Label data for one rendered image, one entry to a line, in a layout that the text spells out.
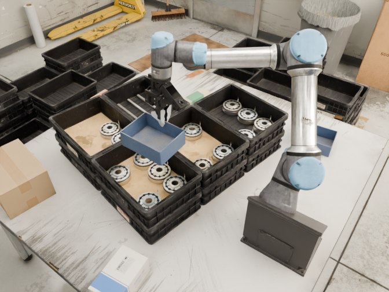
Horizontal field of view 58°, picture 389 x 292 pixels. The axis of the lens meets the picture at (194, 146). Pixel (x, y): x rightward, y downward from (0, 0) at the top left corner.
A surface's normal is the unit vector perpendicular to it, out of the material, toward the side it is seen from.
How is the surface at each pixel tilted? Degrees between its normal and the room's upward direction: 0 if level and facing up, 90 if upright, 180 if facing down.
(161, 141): 1
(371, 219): 0
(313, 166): 59
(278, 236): 90
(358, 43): 90
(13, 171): 0
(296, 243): 90
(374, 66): 73
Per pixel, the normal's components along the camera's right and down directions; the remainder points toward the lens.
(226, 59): -0.01, 0.40
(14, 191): 0.69, 0.49
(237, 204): 0.00, -0.74
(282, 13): -0.59, 0.55
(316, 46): -0.02, -0.07
